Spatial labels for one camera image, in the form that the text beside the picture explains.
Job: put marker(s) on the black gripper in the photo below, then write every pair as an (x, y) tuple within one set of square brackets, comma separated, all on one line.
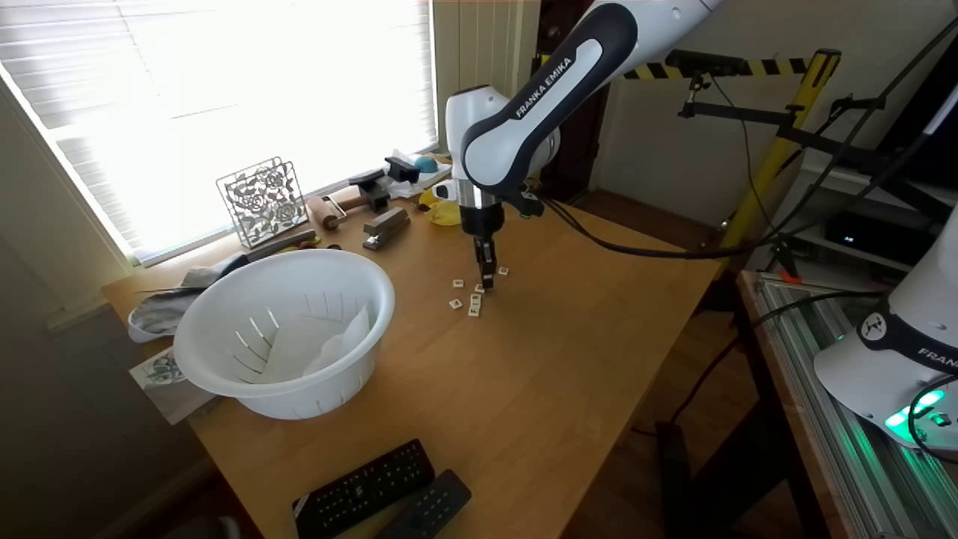
[(482, 224)]

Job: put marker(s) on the white tile printed E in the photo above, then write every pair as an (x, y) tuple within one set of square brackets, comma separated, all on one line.
[(458, 281)]

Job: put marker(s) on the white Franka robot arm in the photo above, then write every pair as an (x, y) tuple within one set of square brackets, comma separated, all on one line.
[(518, 107)]

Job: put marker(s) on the white tile printed R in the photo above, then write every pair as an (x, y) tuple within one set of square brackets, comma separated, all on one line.
[(474, 298)]

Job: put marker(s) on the white tile printed I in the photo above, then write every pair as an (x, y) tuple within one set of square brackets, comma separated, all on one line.
[(474, 307)]

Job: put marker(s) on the white tile printed F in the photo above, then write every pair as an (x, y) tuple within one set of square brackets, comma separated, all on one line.
[(474, 315)]

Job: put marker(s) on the yellow plastic pouch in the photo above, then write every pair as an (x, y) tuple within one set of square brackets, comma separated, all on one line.
[(437, 211)]

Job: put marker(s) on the white tray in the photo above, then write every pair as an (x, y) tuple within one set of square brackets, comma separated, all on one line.
[(429, 181)]

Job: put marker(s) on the grey stapler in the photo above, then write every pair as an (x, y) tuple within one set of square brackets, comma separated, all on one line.
[(386, 229)]

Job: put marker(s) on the teal object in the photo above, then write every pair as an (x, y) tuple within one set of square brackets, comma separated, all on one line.
[(425, 163)]

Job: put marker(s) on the small black device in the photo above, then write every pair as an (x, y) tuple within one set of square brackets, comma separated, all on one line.
[(402, 169)]

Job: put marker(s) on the black hole punch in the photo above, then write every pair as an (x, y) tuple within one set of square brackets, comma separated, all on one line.
[(371, 188)]

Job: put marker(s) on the white plastic bowl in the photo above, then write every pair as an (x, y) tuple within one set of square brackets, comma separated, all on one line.
[(301, 398)]

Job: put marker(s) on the white patterned cube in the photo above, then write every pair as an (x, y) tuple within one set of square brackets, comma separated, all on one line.
[(262, 202)]

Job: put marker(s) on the dark grey remote control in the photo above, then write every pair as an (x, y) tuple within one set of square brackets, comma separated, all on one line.
[(435, 503)]

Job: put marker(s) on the black button remote control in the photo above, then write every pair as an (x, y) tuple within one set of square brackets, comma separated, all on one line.
[(362, 489)]

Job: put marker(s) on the white window blinds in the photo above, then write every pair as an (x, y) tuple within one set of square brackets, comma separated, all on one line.
[(250, 91)]

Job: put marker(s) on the grey cloth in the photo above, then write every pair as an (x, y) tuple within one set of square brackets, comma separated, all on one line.
[(158, 310)]

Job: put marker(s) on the printed paper card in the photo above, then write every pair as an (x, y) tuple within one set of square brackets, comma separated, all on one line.
[(166, 384)]

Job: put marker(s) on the black shelf device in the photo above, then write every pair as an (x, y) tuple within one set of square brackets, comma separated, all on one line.
[(872, 238)]

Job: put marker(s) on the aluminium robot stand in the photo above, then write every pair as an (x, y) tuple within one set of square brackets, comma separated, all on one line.
[(847, 479)]

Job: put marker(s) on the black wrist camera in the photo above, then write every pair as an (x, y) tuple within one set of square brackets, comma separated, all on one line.
[(524, 203)]

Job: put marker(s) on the black stereo camera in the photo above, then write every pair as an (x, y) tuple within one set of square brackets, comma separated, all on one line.
[(708, 62)]

